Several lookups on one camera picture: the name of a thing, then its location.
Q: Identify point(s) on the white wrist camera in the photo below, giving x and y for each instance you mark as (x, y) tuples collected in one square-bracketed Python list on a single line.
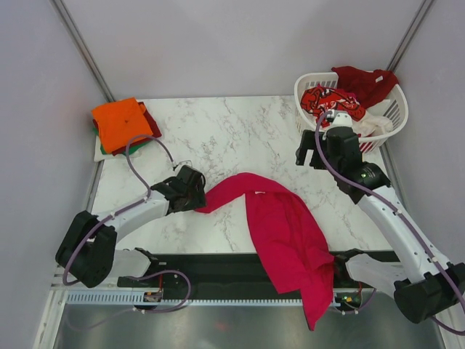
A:
[(337, 118), (183, 163)]

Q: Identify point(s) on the pink t-shirt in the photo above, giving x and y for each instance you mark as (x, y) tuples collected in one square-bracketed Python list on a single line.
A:
[(290, 244)]

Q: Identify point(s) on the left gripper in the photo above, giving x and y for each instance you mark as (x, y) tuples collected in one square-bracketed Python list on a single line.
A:
[(199, 201)]

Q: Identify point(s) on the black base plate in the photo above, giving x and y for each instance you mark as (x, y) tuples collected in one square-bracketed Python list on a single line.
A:
[(236, 273)]

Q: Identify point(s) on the red patterned white t-shirt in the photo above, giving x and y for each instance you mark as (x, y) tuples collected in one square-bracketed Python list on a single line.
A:
[(318, 100)]

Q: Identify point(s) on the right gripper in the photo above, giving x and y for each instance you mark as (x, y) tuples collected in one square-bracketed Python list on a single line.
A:
[(309, 142)]

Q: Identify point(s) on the white slotted cable duct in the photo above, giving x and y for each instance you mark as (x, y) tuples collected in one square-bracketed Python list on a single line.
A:
[(145, 298)]

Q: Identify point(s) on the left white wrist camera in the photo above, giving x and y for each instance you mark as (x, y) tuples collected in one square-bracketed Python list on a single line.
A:
[(183, 163)]

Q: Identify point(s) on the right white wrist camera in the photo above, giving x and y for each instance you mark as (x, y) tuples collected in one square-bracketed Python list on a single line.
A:
[(337, 118)]

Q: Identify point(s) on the folded green t-shirt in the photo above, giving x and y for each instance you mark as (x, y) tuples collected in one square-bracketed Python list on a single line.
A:
[(132, 149)]

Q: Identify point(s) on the dark red t-shirt in basket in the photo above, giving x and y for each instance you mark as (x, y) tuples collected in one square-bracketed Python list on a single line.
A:
[(369, 88)]

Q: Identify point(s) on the white laundry basket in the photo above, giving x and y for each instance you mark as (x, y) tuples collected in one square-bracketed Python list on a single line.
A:
[(394, 107)]

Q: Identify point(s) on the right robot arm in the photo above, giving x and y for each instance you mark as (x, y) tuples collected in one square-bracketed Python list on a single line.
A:
[(426, 282)]

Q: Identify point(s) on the folded dark red t-shirt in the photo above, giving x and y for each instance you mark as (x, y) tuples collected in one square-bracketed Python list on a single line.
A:
[(152, 123)]

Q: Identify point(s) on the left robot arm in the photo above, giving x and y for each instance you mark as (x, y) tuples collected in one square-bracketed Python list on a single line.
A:
[(88, 251)]

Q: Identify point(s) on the aluminium frame rail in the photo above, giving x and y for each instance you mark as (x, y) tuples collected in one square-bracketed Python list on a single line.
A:
[(359, 268)]

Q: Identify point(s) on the folded orange t-shirt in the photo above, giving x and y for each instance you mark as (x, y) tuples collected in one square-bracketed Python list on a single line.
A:
[(119, 122)]

